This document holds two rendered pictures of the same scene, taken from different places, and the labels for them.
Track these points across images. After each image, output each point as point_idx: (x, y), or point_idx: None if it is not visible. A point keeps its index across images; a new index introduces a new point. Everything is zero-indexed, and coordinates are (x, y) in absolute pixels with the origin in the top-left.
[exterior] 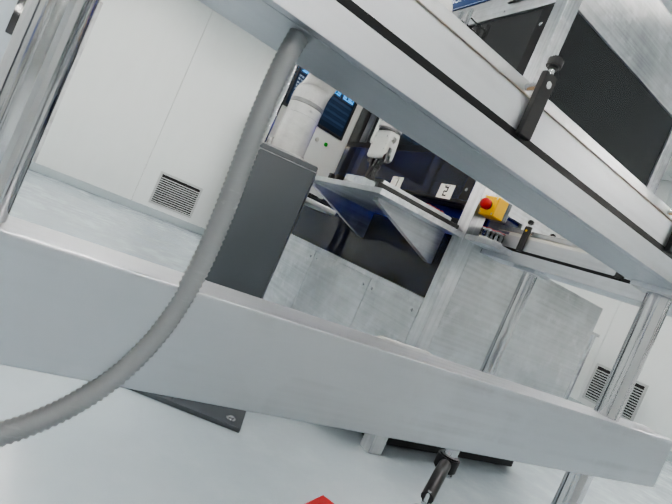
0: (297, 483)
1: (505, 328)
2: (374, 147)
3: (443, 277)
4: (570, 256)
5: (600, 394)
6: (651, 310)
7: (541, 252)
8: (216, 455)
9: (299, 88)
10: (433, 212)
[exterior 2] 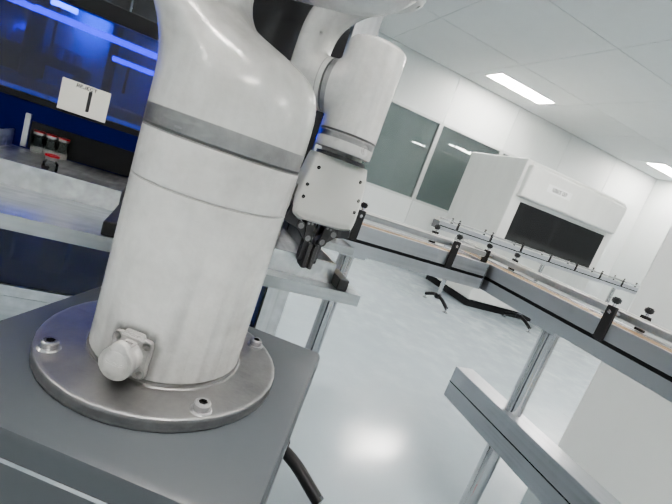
0: None
1: (331, 315)
2: (324, 202)
3: (283, 298)
4: (407, 246)
5: (516, 403)
6: (554, 346)
7: (377, 241)
8: None
9: (275, 101)
10: None
